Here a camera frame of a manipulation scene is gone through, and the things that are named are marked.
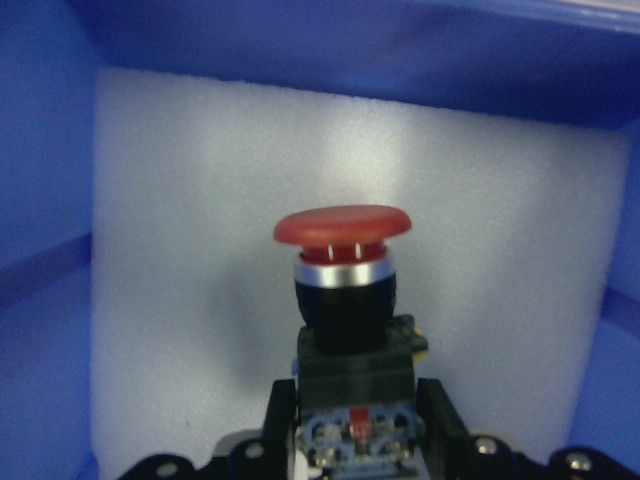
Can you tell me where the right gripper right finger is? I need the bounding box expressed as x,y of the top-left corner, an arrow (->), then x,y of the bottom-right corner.
416,378 -> 473,480

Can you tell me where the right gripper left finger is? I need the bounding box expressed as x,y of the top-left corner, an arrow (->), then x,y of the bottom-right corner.
261,379 -> 298,479

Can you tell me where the red push button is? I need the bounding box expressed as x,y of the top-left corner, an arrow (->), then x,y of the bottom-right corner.
273,205 -> 428,479

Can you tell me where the white foam pad right bin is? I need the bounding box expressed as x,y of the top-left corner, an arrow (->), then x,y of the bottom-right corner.
91,69 -> 631,479

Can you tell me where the right blue plastic bin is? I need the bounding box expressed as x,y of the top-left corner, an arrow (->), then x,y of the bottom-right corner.
1,1 -> 639,479

